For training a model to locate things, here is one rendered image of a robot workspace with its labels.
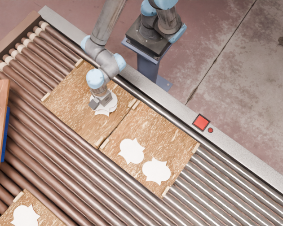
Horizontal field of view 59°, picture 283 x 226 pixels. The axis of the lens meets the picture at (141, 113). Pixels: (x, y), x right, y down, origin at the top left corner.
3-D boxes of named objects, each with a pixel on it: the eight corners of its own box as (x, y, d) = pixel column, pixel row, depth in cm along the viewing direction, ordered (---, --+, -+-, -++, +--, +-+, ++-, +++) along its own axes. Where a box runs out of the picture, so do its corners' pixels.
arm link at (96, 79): (108, 75, 104) (93, 88, 102) (111, 85, 115) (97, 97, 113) (95, 63, 105) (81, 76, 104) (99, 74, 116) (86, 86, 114)
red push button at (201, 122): (199, 115, 138) (199, 115, 137) (208, 122, 137) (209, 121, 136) (193, 123, 137) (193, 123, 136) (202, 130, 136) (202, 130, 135)
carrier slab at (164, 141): (139, 100, 140) (139, 99, 138) (199, 144, 133) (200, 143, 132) (99, 149, 131) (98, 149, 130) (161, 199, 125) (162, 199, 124)
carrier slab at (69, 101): (83, 59, 146) (83, 58, 145) (138, 101, 140) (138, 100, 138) (41, 103, 138) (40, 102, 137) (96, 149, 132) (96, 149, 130)
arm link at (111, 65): (109, 44, 110) (91, 59, 108) (127, 60, 108) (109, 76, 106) (111, 53, 118) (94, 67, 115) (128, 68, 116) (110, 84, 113)
